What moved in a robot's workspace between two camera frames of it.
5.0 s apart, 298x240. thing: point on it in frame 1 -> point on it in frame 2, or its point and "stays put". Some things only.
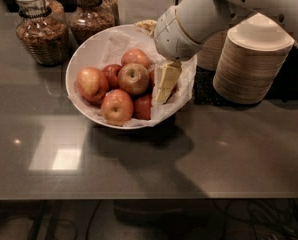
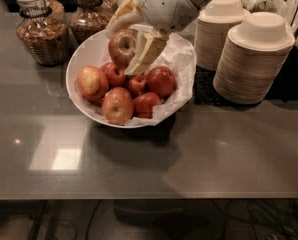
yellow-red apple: x=92 y=84 stays put
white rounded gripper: x=171 y=37 -> x=165 y=7
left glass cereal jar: x=42 y=28 stays put
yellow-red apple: x=133 y=78 -> x=122 y=46
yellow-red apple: x=117 y=107 stays put
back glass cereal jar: x=108 y=14 stays put
